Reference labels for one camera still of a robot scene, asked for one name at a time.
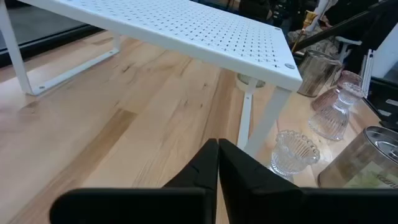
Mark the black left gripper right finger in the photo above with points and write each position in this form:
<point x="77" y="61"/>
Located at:
<point x="248" y="186"/>

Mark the clear ribbed glass candle holder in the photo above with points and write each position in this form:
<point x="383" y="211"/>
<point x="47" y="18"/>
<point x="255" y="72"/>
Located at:
<point x="331" y="119"/>
<point x="292" y="155"/>

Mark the small greenish glass candle holder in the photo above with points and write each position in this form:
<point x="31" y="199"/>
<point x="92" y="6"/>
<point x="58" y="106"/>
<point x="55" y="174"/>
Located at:
<point x="261" y="83"/>

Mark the pink ribbed glass candle holder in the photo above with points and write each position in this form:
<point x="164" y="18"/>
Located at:
<point x="325" y="99"/>

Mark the metal tin candle green label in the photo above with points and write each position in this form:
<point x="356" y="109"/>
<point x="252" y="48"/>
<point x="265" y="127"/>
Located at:
<point x="357" y="161"/>

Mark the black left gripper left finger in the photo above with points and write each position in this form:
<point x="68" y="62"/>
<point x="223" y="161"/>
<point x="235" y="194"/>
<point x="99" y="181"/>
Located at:
<point x="192" y="182"/>

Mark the white perforated metal shelf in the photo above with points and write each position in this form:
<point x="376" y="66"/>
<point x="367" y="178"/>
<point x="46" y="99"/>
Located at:
<point x="186" y="25"/>

